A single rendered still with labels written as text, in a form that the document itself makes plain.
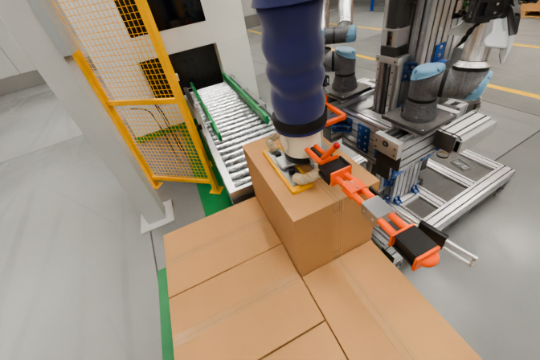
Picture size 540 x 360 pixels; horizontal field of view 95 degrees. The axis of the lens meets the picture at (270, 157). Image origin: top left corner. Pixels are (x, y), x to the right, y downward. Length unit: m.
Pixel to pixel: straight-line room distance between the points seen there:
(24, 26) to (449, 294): 2.81
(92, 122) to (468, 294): 2.59
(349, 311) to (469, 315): 0.91
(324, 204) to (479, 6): 0.70
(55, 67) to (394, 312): 2.13
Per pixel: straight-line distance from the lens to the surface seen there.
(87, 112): 2.03
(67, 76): 1.98
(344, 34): 1.39
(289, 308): 1.23
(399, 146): 1.23
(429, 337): 1.25
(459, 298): 2.00
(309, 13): 0.84
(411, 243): 0.74
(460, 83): 1.23
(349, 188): 0.85
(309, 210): 0.97
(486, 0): 0.75
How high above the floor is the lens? 1.69
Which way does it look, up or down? 37 degrees down
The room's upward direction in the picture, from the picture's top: 11 degrees counter-clockwise
